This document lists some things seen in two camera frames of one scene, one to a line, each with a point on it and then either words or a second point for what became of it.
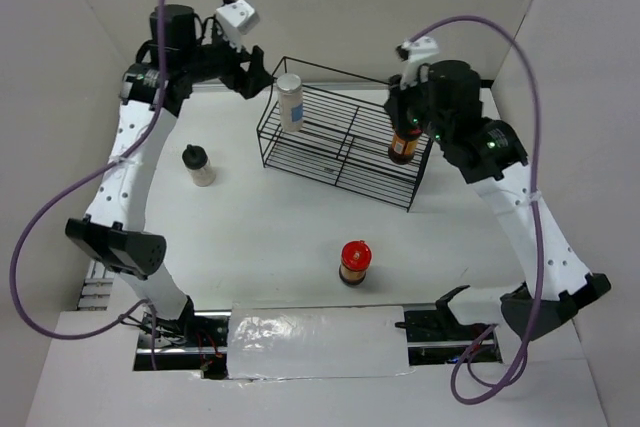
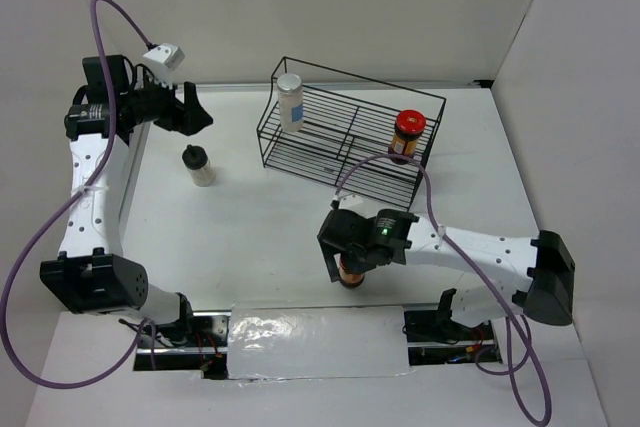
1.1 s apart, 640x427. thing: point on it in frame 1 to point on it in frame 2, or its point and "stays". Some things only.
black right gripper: x=392 y=105 to x=330 y=251
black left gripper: x=247 y=83 to x=188 y=118
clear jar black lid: x=197 y=162 stays
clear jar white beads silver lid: x=291 y=109 stays
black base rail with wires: x=202 y=341 stays
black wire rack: x=333 y=126 stays
